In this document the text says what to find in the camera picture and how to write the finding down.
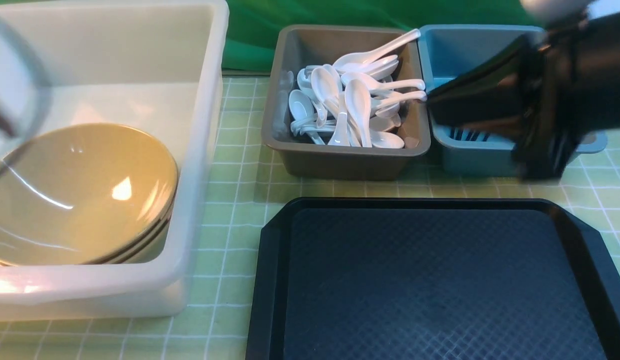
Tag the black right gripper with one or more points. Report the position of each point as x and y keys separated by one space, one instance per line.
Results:
x=578 y=92

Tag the white ceramic soup spoon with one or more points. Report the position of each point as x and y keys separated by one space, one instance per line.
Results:
x=359 y=104

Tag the tan noodle bowl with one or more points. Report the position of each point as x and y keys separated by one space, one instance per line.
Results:
x=145 y=249
x=82 y=193

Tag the white square dish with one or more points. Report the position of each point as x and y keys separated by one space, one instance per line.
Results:
x=25 y=96

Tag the tan noodle bowl in tub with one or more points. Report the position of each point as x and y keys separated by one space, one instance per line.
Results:
x=145 y=249

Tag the blue plastic chopstick bin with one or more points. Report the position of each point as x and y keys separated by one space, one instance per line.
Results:
x=446 y=52

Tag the white spoon front of pile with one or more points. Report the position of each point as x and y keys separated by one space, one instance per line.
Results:
x=386 y=140

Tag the white spoon of pile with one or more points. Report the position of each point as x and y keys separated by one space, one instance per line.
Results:
x=386 y=140
x=357 y=61

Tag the white spoon top of pile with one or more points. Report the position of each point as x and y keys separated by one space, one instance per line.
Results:
x=357 y=61

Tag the brown plastic spoon bin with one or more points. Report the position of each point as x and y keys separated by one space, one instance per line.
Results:
x=304 y=45

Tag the black plastic serving tray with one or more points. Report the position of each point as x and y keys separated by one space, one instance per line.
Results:
x=432 y=279

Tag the green checkered table mat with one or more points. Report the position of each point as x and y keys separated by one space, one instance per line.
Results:
x=248 y=185

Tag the large white plastic tub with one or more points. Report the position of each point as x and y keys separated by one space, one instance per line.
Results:
x=151 y=65

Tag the white spoon long handle right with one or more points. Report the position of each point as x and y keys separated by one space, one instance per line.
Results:
x=374 y=85

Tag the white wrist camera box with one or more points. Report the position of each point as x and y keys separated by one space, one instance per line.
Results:
x=552 y=11

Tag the white spoon lower right handle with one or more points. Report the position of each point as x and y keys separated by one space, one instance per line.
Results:
x=380 y=104

